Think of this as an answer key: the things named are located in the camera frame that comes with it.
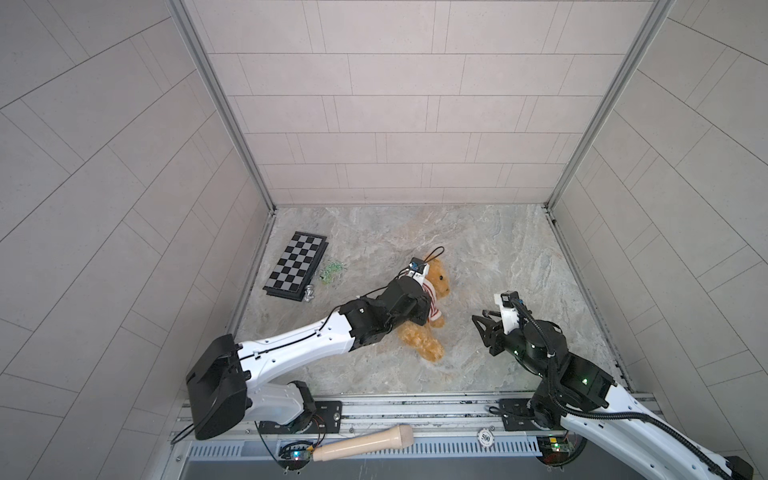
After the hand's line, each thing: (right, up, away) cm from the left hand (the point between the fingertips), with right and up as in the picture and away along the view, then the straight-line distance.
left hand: (437, 296), depth 75 cm
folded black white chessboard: (-42, +5, +20) cm, 47 cm away
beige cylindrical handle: (-10, -29, -9) cm, 32 cm away
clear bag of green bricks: (-32, +4, +23) cm, 39 cm away
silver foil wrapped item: (-37, -3, +17) cm, 41 cm away
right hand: (+9, -6, -1) cm, 11 cm away
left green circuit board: (-32, -33, -10) cm, 47 cm away
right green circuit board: (+27, -34, -7) cm, 43 cm away
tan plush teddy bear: (-4, -7, -9) cm, 12 cm away
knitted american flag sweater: (-1, -5, +3) cm, 6 cm away
